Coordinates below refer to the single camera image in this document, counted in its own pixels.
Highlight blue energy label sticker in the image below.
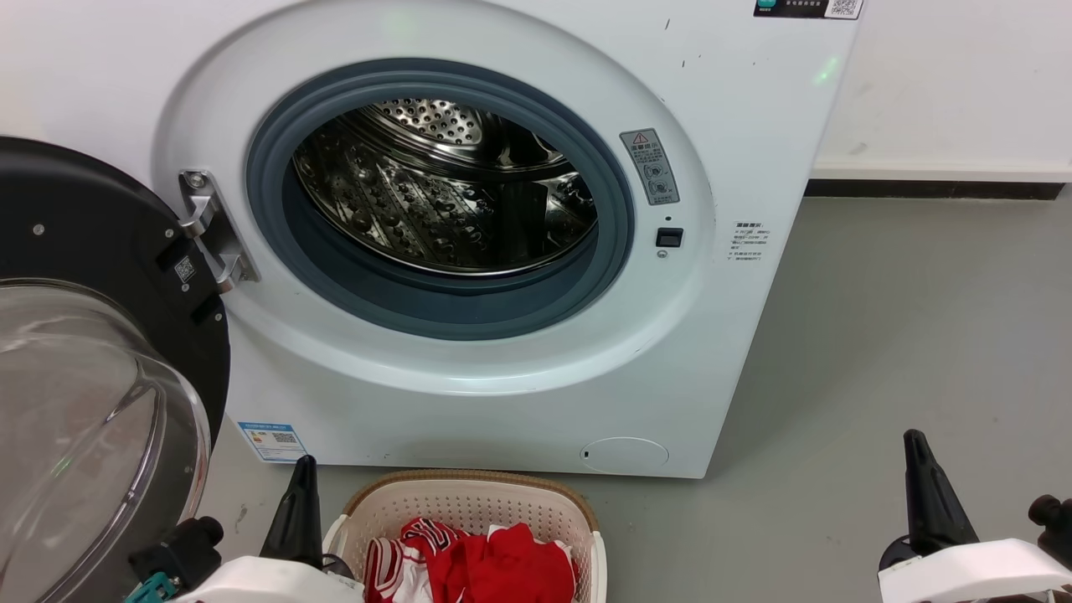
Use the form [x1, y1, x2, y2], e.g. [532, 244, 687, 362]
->
[237, 421, 307, 463]

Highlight printed instruction text label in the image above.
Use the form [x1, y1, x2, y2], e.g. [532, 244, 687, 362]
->
[729, 220, 767, 263]

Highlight teal cable connector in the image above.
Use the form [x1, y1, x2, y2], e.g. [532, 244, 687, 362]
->
[126, 569, 177, 603]

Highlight red and white clothes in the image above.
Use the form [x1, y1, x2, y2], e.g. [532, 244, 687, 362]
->
[364, 518, 579, 603]

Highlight grey warning sticker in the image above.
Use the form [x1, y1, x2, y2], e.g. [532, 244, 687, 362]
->
[620, 128, 680, 206]

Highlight dark QR code sticker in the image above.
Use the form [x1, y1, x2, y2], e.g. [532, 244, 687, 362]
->
[754, 0, 863, 21]

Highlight stainless steel washing machine drum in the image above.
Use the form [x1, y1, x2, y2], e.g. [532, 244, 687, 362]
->
[291, 98, 598, 277]

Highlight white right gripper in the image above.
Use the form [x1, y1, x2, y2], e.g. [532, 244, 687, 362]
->
[878, 430, 1072, 603]

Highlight white front-load washing machine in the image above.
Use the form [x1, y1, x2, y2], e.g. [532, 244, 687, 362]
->
[0, 0, 863, 480]

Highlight washing machine door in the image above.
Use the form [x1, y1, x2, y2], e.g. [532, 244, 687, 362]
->
[0, 136, 231, 603]

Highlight black baseboard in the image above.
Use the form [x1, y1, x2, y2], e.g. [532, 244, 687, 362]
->
[806, 178, 1066, 200]

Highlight cream perforated laundry basket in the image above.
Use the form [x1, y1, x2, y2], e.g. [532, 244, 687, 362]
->
[322, 469, 606, 603]

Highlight round drain filter cover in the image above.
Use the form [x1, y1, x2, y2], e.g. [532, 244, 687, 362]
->
[580, 436, 670, 472]

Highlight silver metal door hinge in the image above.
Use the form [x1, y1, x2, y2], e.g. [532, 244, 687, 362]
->
[178, 170, 260, 294]

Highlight grey rubber door gasket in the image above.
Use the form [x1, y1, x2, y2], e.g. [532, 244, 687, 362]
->
[245, 59, 635, 340]

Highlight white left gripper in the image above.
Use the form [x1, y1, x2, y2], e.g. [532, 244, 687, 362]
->
[172, 455, 365, 603]

